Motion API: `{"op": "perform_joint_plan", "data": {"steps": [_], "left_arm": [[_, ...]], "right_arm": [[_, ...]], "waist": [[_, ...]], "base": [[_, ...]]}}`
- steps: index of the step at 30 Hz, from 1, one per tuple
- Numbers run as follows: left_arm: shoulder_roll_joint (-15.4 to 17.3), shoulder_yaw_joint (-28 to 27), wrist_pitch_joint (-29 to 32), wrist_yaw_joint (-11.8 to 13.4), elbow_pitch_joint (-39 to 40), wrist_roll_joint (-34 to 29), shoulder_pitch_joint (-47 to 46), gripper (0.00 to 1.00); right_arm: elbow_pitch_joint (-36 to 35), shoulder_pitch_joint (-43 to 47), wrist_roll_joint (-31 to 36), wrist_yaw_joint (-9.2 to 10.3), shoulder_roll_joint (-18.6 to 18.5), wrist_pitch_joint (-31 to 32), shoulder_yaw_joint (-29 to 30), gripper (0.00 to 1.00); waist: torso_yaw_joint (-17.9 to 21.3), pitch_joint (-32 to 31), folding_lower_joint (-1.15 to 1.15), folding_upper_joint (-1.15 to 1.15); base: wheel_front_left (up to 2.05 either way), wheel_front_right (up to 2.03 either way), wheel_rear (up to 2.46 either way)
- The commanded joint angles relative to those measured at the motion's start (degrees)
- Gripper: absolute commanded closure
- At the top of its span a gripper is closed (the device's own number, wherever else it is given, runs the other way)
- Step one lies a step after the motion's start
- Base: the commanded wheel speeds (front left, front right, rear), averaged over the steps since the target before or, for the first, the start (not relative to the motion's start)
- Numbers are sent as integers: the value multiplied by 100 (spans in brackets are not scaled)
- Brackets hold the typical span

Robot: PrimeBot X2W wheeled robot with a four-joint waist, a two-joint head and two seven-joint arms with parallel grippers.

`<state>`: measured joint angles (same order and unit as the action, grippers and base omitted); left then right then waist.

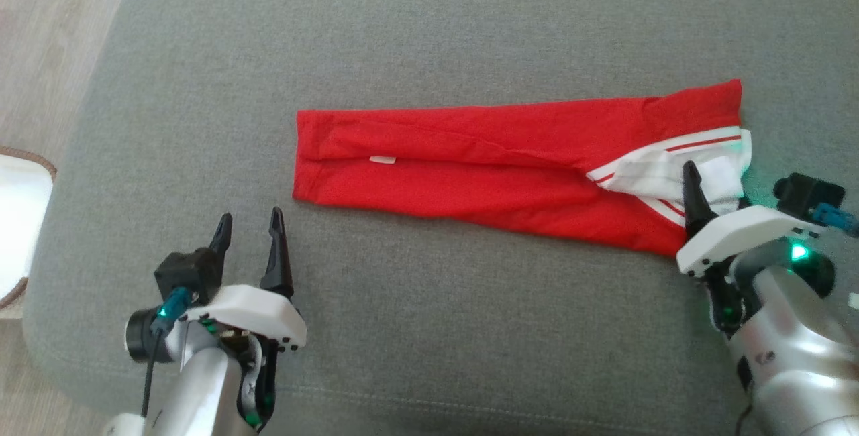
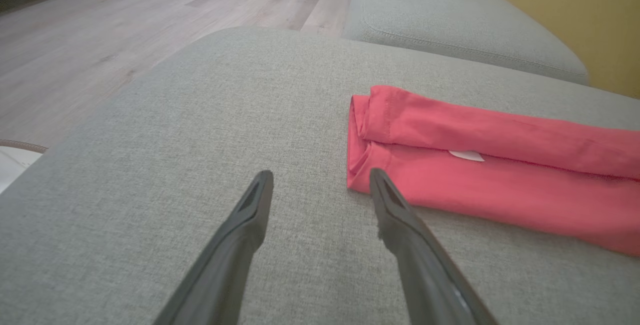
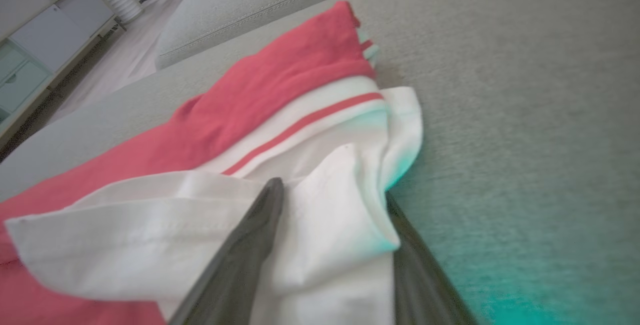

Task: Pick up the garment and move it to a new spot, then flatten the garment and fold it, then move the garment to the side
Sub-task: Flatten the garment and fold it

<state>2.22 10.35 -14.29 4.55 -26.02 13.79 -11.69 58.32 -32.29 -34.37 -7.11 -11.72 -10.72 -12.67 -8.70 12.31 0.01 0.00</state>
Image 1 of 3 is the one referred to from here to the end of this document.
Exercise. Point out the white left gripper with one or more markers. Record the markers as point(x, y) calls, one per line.
point(255, 315)

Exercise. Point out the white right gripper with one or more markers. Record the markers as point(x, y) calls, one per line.
point(745, 235)

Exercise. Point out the red garment striped white cuffs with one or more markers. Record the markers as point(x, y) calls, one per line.
point(483, 161)

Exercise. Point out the grey sofa seat cushion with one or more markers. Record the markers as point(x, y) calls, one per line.
point(429, 302)

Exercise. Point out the white basket brown rim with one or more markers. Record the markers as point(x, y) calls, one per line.
point(20, 221)

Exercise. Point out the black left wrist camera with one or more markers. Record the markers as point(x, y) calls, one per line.
point(188, 275)

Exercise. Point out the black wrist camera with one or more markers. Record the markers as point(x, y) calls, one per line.
point(188, 275)
point(809, 194)

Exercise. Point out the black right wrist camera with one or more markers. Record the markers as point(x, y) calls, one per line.
point(809, 194)

